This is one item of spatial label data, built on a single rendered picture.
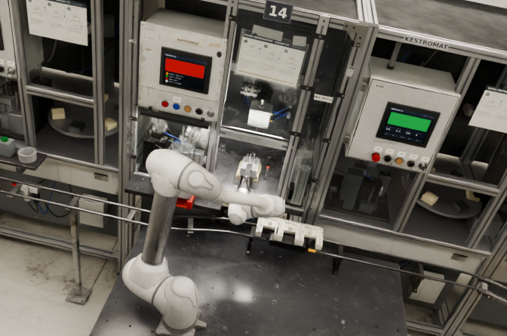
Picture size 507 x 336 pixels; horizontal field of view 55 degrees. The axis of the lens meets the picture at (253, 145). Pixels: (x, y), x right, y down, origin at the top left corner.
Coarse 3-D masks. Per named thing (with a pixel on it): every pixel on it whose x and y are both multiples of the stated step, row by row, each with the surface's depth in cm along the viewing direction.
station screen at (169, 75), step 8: (168, 56) 234; (176, 56) 234; (200, 64) 234; (168, 72) 239; (176, 72) 239; (168, 80) 242; (176, 80) 241; (184, 80) 240; (192, 80) 240; (200, 80) 239; (192, 88) 242; (200, 88) 241
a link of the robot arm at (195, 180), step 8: (184, 168) 198; (192, 168) 198; (200, 168) 196; (184, 176) 197; (192, 176) 193; (200, 176) 192; (208, 176) 195; (184, 184) 197; (192, 184) 192; (200, 184) 192; (208, 184) 195; (216, 184) 200; (192, 192) 195; (200, 192) 194; (208, 192) 197; (216, 192) 201
